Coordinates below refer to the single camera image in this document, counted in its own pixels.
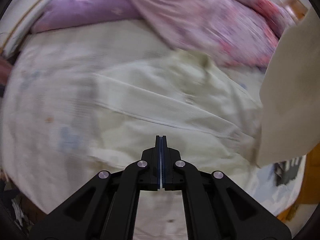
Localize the wooden bed frame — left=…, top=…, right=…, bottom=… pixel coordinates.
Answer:
left=274, top=0, right=320, bottom=223

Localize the leaf patterned bed sheet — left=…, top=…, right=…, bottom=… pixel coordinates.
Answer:
left=0, top=19, right=307, bottom=217

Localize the pink purple floral quilt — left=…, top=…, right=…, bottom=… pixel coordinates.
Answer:
left=31, top=0, right=294, bottom=67

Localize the white waffle knit jacket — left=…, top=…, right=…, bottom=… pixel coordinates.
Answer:
left=87, top=8, right=320, bottom=240

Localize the grey white checkered blanket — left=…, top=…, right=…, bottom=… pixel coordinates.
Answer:
left=274, top=157, right=302, bottom=186

